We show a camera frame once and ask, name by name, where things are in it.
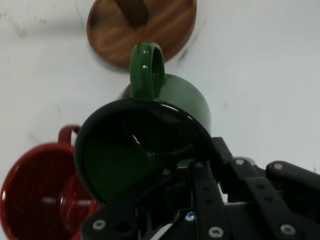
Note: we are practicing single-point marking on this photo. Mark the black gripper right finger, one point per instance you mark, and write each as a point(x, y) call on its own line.
point(270, 200)

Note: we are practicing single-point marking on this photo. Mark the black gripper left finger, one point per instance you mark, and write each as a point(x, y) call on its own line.
point(207, 200)

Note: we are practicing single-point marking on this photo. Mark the green enamel mug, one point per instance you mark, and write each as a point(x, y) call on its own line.
point(185, 95)

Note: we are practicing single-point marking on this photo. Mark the red mug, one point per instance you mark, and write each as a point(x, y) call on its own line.
point(30, 175)

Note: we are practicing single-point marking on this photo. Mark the dark wooden mug tree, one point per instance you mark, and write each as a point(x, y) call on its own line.
point(112, 37)

